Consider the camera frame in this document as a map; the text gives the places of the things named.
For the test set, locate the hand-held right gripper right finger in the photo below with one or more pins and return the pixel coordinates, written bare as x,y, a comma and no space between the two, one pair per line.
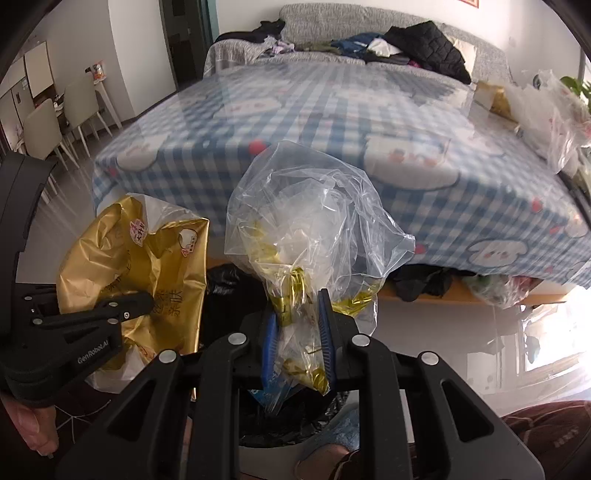
326,341

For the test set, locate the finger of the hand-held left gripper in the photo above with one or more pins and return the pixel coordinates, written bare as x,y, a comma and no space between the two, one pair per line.
92,316

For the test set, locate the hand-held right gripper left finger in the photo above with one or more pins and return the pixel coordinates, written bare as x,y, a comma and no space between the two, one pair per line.
270,350

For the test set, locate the gold tissue pack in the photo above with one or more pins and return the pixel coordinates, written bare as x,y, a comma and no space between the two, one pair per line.
138,258

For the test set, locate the trash bin with black bag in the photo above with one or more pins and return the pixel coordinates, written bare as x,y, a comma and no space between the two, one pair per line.
277,429

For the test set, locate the clear plastic bag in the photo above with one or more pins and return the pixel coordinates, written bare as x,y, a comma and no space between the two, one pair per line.
314,217

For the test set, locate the person's left hand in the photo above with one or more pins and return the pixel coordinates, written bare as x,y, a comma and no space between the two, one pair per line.
27,424

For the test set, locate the light blue cloth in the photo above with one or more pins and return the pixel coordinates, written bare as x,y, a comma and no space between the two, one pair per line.
337,436

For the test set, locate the black cloth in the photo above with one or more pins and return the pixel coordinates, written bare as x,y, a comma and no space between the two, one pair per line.
425,281

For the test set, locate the crumpled plastic bag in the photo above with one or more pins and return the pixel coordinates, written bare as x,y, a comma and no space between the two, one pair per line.
503,290

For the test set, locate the beige dining chair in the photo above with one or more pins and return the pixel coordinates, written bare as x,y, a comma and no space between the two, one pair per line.
44,129
83,101

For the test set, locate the blue checked tablecloth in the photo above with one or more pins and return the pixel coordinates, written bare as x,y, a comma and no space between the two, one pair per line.
323,115

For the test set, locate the white cabinet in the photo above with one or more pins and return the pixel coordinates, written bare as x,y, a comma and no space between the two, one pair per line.
23,83

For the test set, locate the orange packet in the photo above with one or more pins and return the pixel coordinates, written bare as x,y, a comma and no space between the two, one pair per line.
98,71

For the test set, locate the dark red patterned pants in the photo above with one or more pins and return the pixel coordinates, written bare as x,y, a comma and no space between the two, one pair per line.
554,438

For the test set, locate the dark flat bag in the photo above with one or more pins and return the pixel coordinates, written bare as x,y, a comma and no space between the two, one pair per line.
388,60

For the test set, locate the white and gold tissue box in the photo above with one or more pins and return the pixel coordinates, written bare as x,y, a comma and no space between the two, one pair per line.
485,94

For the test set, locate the olive green garment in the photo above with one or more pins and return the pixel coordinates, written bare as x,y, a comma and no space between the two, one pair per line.
316,46

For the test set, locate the pile of small clothes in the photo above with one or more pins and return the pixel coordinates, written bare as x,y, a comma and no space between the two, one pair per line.
279,46

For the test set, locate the blue jacket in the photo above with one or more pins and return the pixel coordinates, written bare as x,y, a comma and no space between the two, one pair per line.
355,44

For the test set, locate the white cloth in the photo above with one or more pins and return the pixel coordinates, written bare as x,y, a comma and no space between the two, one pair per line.
379,47

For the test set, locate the black quilted jacket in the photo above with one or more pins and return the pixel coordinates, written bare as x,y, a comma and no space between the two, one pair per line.
429,46

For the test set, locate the white plastic bag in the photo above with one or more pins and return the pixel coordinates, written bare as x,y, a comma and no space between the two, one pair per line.
540,110

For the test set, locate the black clothing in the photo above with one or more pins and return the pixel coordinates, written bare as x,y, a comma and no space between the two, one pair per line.
263,30

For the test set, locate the cream cushion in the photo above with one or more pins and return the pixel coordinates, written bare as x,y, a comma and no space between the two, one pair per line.
466,53

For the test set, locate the grey sofa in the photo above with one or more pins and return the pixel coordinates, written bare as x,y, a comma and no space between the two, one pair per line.
323,18

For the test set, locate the small desk fan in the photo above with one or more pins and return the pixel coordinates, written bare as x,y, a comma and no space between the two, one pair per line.
538,82

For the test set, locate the green potted plant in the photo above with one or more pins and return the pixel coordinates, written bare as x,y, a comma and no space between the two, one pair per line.
579,87

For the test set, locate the framed landscape painting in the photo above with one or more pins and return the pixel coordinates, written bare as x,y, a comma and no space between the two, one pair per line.
471,2

